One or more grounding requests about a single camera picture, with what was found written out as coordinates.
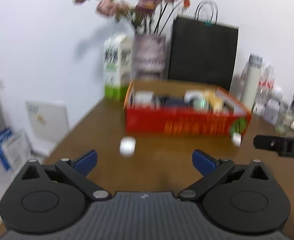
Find white ridged jar lid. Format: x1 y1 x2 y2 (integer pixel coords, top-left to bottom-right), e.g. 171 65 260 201
119 137 136 157

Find clear glass cup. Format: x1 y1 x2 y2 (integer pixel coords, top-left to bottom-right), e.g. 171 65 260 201
275 101 294 137

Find small white oval cap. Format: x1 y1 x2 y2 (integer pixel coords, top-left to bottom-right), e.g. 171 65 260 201
232 133 241 147

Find white plush toy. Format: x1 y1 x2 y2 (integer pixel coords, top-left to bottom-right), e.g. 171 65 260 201
270 86 283 103

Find clear plastic water bottle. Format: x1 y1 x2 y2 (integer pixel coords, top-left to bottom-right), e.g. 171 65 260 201
254 65 275 109

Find white thermos bottle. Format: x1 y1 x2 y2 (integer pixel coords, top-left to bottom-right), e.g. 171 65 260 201
240 54 263 111

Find red orange cardboard box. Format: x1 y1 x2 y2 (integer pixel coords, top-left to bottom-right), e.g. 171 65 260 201
123 80 252 135

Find black paper gift bag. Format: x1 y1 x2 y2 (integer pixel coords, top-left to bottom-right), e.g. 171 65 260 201
168 0 239 91

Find white green milk carton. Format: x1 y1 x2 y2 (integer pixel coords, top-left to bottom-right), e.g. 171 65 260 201
103 33 133 101

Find mauve ceramic vase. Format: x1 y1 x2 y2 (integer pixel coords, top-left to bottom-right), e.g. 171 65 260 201
132 34 166 80

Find dried pink flower bouquet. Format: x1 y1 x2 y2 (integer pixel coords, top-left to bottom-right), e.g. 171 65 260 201
72 0 191 36

